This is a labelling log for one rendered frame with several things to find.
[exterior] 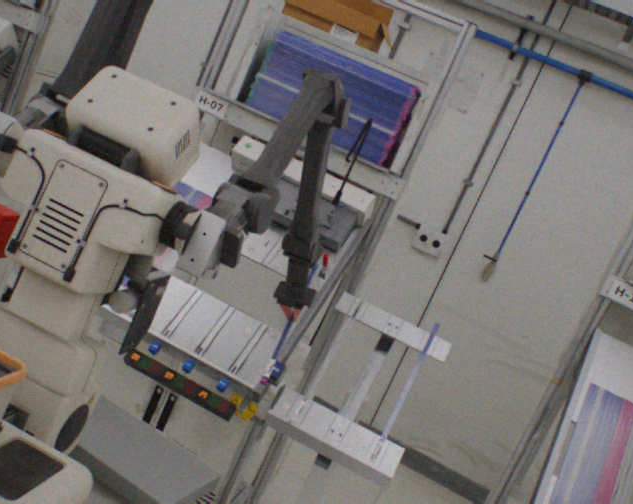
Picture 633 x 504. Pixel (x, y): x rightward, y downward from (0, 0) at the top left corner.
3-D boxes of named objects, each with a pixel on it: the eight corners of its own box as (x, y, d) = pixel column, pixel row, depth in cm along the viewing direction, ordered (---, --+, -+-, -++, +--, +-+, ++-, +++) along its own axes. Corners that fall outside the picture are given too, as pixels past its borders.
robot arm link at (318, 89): (307, 50, 165) (349, 62, 162) (310, 95, 176) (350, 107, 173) (207, 203, 143) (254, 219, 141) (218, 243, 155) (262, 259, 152)
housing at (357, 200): (358, 240, 247) (365, 212, 236) (230, 178, 258) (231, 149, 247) (369, 224, 252) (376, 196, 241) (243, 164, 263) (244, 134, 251)
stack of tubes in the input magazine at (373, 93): (382, 166, 237) (419, 86, 232) (242, 103, 248) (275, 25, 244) (389, 168, 249) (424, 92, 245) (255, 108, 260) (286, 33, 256)
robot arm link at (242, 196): (211, 203, 141) (236, 212, 139) (237, 173, 148) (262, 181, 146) (212, 239, 147) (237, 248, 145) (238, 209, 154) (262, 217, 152)
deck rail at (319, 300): (258, 404, 208) (259, 394, 203) (252, 400, 209) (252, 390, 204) (370, 232, 249) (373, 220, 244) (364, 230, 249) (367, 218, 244)
